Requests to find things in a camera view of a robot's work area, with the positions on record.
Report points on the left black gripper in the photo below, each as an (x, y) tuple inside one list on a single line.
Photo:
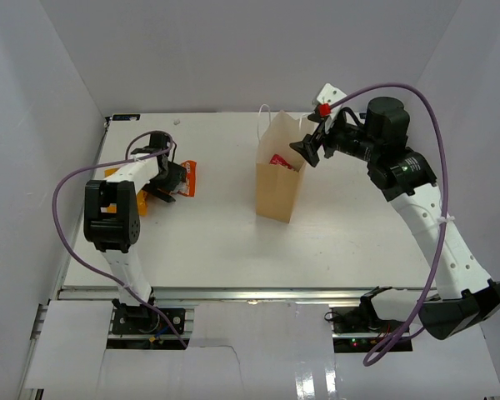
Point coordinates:
[(167, 188)]

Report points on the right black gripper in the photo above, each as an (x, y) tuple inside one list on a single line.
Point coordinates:
[(321, 140)]

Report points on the orange snack packet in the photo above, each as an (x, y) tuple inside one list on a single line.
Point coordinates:
[(187, 187)]

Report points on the magenta candy packet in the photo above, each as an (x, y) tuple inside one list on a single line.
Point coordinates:
[(280, 161)]

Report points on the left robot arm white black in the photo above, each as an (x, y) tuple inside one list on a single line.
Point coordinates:
[(112, 220)]

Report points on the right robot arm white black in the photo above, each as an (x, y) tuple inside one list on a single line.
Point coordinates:
[(466, 293)]

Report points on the large yellow snack bag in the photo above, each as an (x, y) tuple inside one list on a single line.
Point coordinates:
[(142, 206)]

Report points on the brown paper bag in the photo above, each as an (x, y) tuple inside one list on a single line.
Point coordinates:
[(277, 188)]

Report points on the blue label left corner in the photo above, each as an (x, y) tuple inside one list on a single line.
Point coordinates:
[(126, 117)]

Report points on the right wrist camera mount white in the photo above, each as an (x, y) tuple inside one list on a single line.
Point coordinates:
[(323, 111)]

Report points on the aluminium table front rail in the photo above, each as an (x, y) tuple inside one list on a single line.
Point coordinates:
[(165, 294)]

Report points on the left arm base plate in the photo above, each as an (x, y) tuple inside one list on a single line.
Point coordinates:
[(140, 320)]

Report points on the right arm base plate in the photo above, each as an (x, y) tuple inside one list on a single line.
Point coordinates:
[(379, 313)]

